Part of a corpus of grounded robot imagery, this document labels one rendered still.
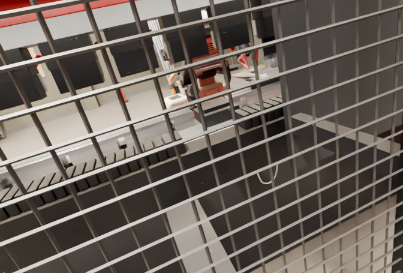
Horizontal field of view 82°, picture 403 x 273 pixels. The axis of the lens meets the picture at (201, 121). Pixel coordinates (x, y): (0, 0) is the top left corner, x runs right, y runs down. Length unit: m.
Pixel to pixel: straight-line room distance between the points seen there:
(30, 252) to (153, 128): 0.52
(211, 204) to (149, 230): 0.29
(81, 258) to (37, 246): 0.55
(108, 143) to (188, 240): 0.55
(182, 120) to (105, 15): 0.45
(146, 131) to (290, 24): 0.64
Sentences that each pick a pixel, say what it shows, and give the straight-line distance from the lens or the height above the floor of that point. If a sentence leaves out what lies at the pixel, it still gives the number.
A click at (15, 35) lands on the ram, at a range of 0.93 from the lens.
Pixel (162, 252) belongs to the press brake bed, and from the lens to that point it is 1.21.
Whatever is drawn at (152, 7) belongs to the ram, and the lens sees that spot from 0.90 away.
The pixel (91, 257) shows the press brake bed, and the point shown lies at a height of 0.52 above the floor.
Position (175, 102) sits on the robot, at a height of 0.80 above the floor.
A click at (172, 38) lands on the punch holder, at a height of 1.26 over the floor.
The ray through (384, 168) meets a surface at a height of 1.01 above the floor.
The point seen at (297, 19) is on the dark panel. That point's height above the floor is 1.23.
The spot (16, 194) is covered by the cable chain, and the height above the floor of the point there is 1.04.
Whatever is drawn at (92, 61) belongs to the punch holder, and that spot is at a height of 1.24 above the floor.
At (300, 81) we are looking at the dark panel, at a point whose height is 1.11.
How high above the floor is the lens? 1.24
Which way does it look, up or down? 20 degrees down
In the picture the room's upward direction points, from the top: 14 degrees counter-clockwise
